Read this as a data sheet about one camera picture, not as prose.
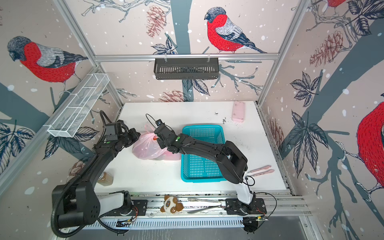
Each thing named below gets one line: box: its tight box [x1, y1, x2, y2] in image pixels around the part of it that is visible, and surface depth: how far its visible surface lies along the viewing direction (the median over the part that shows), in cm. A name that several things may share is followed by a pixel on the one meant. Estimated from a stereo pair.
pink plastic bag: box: [132, 124, 182, 161], surface depth 85 cm
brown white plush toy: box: [160, 195, 184, 214], surface depth 74 cm
